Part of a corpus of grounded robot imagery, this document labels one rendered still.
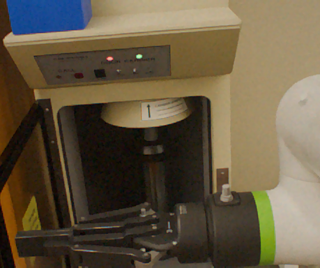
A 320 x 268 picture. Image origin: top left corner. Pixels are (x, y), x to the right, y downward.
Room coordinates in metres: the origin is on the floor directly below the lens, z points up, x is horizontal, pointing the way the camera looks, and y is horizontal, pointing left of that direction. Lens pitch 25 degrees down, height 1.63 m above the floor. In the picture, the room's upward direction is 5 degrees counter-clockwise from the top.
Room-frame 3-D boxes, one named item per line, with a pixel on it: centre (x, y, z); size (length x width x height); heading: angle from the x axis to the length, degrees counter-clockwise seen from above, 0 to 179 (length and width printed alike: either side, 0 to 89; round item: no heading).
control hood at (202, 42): (0.73, 0.03, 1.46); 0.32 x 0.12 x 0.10; 89
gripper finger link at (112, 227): (0.54, 0.05, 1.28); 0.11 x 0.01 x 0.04; 87
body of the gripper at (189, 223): (0.52, -0.01, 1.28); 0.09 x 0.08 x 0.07; 89
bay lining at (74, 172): (0.91, 0.02, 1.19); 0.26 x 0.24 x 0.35; 89
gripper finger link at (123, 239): (0.51, 0.05, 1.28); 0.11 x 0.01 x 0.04; 90
